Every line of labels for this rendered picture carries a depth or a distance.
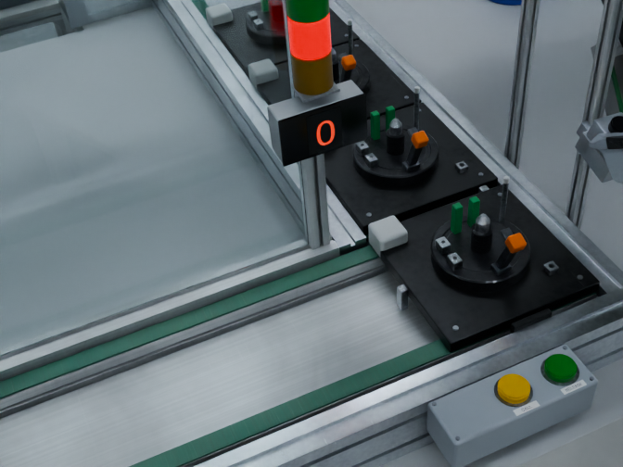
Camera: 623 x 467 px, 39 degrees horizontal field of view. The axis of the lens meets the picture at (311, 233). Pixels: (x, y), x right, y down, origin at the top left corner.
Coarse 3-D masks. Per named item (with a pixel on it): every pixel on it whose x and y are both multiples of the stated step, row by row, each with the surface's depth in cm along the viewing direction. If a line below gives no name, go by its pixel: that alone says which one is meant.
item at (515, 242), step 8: (504, 232) 115; (512, 232) 115; (504, 240) 115; (512, 240) 113; (520, 240) 113; (504, 248) 116; (512, 248) 113; (520, 248) 113; (504, 256) 116; (512, 256) 116; (496, 264) 119; (504, 264) 118
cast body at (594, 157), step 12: (600, 120) 107; (612, 120) 106; (588, 132) 109; (600, 132) 106; (612, 132) 105; (576, 144) 112; (588, 144) 109; (588, 156) 110; (600, 156) 108; (600, 168) 108; (600, 180) 109
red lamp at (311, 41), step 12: (288, 24) 102; (300, 24) 100; (312, 24) 100; (324, 24) 101; (300, 36) 101; (312, 36) 101; (324, 36) 102; (300, 48) 102; (312, 48) 102; (324, 48) 103
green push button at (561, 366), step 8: (552, 360) 111; (560, 360) 111; (568, 360) 111; (544, 368) 111; (552, 368) 110; (560, 368) 110; (568, 368) 110; (576, 368) 110; (552, 376) 110; (560, 376) 109; (568, 376) 109
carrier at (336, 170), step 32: (416, 96) 140; (384, 128) 146; (416, 128) 144; (448, 128) 148; (352, 160) 143; (384, 160) 139; (448, 160) 142; (480, 160) 141; (352, 192) 137; (384, 192) 137; (416, 192) 136; (448, 192) 136
